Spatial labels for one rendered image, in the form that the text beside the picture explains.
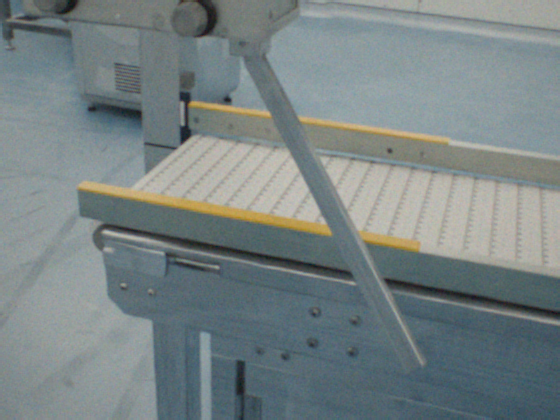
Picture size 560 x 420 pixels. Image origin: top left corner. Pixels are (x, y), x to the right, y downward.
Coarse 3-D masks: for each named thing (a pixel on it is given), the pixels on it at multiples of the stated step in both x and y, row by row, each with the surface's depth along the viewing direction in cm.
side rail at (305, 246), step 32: (128, 224) 71; (160, 224) 70; (192, 224) 69; (224, 224) 68; (256, 224) 67; (288, 256) 67; (320, 256) 66; (384, 256) 64; (416, 256) 63; (448, 256) 62; (480, 256) 63; (448, 288) 64; (480, 288) 63; (512, 288) 62; (544, 288) 61
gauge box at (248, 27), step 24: (24, 0) 61; (96, 0) 59; (120, 0) 58; (144, 0) 57; (168, 0) 57; (216, 0) 56; (240, 0) 55; (264, 0) 55; (288, 0) 61; (120, 24) 59; (144, 24) 58; (168, 24) 58; (216, 24) 56; (240, 24) 56; (264, 24) 55; (288, 24) 62
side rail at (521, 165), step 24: (192, 120) 95; (216, 120) 94; (240, 120) 93; (264, 120) 92; (336, 144) 91; (360, 144) 90; (384, 144) 89; (408, 144) 88; (432, 144) 87; (456, 144) 86; (456, 168) 87; (480, 168) 86; (504, 168) 85; (528, 168) 85; (552, 168) 84
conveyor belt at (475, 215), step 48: (192, 144) 92; (240, 144) 93; (192, 192) 80; (240, 192) 80; (288, 192) 81; (384, 192) 82; (432, 192) 82; (480, 192) 83; (528, 192) 83; (192, 240) 72; (432, 240) 72; (480, 240) 73; (528, 240) 73
